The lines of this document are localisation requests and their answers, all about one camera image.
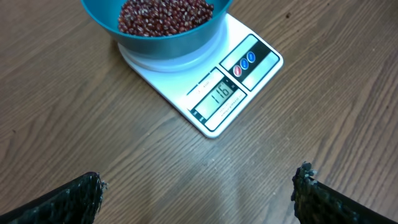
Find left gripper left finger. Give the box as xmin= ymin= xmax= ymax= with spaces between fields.
xmin=1 ymin=172 xmax=108 ymax=224

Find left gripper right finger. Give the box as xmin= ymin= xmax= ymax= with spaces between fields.
xmin=291 ymin=162 xmax=397 ymax=224

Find white kitchen scale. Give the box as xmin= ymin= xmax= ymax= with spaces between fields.
xmin=119 ymin=14 xmax=284 ymax=138

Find blue bowl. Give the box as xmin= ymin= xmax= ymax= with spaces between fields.
xmin=81 ymin=0 xmax=231 ymax=59

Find red beans in bowl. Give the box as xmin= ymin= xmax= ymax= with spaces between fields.
xmin=118 ymin=0 xmax=215 ymax=37

